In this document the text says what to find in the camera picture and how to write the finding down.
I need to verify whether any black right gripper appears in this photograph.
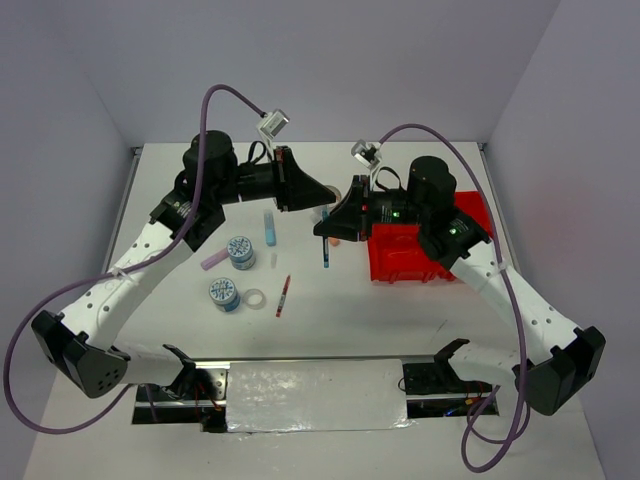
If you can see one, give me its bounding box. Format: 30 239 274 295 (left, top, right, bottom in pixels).
313 174 428 240

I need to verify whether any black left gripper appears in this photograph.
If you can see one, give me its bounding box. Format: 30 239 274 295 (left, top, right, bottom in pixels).
213 146 336 213

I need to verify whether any blue gel pen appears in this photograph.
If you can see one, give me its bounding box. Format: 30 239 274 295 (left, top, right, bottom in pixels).
321 206 329 269

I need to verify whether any red gel pen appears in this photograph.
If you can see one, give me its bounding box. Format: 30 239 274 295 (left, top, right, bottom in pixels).
275 274 291 318

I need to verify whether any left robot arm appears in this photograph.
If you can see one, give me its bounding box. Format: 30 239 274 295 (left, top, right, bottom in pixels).
31 130 335 399

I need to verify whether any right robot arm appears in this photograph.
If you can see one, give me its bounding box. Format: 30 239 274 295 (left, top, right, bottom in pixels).
313 156 606 416

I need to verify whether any large grey tape roll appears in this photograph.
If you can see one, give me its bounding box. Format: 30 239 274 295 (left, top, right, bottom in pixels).
325 185 342 210

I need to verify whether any red bin front left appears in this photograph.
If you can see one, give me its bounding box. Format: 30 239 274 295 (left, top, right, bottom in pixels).
367 224 456 284

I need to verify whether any red bin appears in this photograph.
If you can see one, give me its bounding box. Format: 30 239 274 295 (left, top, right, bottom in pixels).
367 224 456 284
455 191 494 237

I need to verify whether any blue slime jar far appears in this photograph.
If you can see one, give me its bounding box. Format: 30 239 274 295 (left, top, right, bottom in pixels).
226 236 255 270

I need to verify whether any blue slime jar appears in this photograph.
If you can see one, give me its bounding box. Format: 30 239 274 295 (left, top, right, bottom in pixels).
226 236 255 270
209 277 241 313

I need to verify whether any pink highlighter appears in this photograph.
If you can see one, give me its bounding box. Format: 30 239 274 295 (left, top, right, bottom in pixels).
200 249 229 271

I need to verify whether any small clear tape roll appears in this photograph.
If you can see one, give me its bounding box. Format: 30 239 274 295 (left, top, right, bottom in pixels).
242 288 267 310

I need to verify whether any red bin back right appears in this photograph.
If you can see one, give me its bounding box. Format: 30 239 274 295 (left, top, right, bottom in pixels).
455 191 494 237

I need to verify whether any blue slime jar near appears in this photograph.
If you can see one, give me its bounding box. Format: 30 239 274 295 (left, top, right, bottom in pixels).
209 277 241 313

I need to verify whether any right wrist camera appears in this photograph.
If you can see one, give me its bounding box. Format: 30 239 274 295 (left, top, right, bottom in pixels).
351 140 381 172

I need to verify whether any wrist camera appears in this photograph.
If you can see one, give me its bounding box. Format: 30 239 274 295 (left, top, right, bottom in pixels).
351 140 381 172
257 109 290 139

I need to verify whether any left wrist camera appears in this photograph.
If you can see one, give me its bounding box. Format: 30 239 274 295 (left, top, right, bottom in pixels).
257 109 290 139

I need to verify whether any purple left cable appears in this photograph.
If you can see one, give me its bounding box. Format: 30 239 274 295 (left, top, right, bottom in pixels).
2 85 264 432

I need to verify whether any purple cable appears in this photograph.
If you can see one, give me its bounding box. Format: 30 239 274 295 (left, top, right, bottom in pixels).
2 85 264 432
377 123 531 472

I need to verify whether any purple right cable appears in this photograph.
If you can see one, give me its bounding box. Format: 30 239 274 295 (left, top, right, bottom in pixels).
377 123 531 472

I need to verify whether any metal base rail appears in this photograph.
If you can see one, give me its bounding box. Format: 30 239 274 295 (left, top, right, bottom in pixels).
132 356 492 434

